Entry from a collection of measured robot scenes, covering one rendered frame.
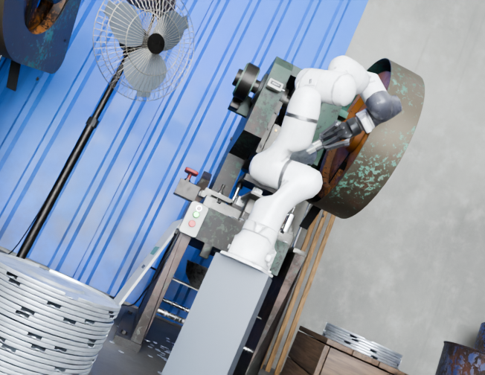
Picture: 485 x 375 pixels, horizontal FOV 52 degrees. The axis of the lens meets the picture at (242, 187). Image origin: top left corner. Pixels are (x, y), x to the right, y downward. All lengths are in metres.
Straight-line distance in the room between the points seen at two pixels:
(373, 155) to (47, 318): 1.63
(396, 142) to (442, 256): 2.01
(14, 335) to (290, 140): 1.00
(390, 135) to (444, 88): 2.18
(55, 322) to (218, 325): 0.66
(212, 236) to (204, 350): 0.71
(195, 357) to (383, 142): 1.24
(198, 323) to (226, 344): 0.10
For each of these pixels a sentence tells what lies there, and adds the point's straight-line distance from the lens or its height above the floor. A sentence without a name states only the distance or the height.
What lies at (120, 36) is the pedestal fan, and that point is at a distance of 2.52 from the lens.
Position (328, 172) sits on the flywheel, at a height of 1.17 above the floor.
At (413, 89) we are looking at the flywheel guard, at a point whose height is 1.51.
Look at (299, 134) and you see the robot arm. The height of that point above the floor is 0.90.
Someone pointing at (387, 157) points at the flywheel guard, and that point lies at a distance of 2.28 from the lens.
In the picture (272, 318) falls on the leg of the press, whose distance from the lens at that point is 2.15.
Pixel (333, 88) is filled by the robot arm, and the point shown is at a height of 1.07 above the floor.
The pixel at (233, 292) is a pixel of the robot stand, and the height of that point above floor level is 0.36.
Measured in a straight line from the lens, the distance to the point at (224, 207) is 2.25.
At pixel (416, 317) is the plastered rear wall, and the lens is 4.06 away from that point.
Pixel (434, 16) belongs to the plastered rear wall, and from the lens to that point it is 4.61.
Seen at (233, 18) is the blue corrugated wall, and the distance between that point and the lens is 3.95.
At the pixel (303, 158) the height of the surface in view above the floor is 1.00.
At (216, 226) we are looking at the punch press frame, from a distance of 2.15.
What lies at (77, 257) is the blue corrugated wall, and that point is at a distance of 3.51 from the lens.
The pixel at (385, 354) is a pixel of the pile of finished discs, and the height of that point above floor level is 0.38.
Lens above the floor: 0.36
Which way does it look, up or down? 11 degrees up
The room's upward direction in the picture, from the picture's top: 24 degrees clockwise
